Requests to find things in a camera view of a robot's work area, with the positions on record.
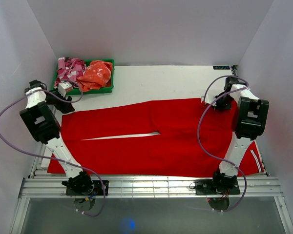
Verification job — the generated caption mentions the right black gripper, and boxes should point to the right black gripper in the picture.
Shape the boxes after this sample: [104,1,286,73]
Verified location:
[210,94,234,111]

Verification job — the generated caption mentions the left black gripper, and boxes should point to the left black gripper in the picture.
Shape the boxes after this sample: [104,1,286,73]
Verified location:
[45,87,75,114]

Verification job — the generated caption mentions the red trousers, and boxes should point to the red trousers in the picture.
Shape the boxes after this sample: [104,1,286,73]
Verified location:
[47,97,264,178]

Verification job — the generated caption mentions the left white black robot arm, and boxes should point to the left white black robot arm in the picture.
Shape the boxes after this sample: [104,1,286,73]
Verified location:
[20,80,94,195]

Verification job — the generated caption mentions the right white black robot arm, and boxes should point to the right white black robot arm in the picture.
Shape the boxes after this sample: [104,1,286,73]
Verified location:
[210,76,270,195]

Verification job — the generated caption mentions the pink patterned garment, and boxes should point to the pink patterned garment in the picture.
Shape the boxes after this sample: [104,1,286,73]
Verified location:
[54,57,86,88]

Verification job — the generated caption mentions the orange crumpled garment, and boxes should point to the orange crumpled garment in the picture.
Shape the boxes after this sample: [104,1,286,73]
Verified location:
[76,60,113,92]

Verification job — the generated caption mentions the green plastic tray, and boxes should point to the green plastic tray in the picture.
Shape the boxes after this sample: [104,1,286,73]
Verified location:
[51,59,114,95]

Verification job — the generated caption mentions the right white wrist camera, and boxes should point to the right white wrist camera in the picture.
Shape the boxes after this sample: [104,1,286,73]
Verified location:
[200,94,216,106]

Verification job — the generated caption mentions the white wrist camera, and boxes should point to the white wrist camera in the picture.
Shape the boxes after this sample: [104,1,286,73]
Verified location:
[57,82,73,97]
[200,94,216,106]

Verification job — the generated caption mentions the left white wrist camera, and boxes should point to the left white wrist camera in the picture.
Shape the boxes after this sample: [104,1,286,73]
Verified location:
[57,82,73,97]

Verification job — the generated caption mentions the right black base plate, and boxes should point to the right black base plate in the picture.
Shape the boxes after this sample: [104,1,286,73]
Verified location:
[194,179,240,195]

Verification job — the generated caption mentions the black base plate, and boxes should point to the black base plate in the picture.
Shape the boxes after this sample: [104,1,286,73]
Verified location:
[65,180,109,196]
[194,179,240,195]

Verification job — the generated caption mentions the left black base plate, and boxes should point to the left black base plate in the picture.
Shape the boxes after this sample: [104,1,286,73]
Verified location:
[65,180,109,196]

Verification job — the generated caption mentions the aluminium frame rail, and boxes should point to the aluminium frame rail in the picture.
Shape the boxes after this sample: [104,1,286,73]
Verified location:
[19,170,283,198]

